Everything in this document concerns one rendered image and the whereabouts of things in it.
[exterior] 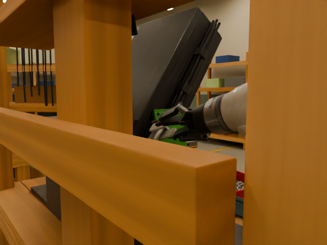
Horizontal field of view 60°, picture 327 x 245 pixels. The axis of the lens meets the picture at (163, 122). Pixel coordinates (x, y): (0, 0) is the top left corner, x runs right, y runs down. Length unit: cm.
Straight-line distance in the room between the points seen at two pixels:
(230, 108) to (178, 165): 39
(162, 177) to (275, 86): 11
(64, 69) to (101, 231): 30
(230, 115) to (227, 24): 729
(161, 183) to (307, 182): 11
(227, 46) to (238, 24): 59
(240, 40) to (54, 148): 721
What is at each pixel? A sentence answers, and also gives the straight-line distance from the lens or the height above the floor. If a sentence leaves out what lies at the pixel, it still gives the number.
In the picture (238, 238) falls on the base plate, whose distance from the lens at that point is 93.
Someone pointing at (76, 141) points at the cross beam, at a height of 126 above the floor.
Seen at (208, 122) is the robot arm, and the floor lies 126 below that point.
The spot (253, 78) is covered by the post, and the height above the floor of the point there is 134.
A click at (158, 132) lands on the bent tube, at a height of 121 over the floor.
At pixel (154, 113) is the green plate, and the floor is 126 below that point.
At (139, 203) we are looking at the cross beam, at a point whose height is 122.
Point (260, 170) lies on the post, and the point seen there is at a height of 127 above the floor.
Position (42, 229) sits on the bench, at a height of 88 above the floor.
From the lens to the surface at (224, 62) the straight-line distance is 703.
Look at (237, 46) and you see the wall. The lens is 757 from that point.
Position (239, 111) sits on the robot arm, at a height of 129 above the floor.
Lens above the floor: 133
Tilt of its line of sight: 6 degrees down
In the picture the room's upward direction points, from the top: straight up
